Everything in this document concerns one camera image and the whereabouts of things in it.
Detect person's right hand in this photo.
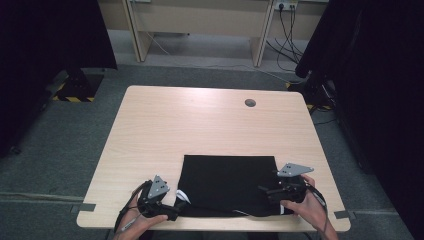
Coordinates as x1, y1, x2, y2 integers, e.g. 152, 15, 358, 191
279, 174, 330, 231

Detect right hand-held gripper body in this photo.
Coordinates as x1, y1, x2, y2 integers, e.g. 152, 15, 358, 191
271, 162, 315, 204

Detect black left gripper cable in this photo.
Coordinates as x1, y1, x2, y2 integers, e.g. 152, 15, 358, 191
113, 179, 153, 234

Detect person's left hand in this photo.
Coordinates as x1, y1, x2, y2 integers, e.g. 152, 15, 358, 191
118, 185, 169, 240

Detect large black curtain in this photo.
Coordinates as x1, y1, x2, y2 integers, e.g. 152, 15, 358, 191
294, 0, 424, 240
0, 0, 118, 158

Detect white wall power socket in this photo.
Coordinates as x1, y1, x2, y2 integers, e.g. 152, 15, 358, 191
273, 0, 299, 11

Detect black stand base striped tape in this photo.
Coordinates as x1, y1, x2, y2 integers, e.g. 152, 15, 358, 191
285, 71, 336, 112
51, 68, 105, 104

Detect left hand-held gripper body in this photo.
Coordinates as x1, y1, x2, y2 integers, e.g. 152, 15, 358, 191
136, 174, 179, 222

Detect black garment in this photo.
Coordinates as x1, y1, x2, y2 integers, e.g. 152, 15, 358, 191
174, 154, 294, 218

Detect black power cables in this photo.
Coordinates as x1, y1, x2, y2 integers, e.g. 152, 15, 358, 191
265, 5, 306, 74

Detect light wooden desk frame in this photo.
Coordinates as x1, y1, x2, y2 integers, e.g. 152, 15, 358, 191
121, 0, 277, 68

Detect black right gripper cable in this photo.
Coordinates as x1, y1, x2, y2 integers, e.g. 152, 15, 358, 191
304, 182, 331, 236

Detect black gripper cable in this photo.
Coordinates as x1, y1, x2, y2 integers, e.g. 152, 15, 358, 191
304, 182, 331, 236
113, 179, 153, 234

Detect white floor cable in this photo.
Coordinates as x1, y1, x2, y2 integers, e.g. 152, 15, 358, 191
145, 31, 294, 84

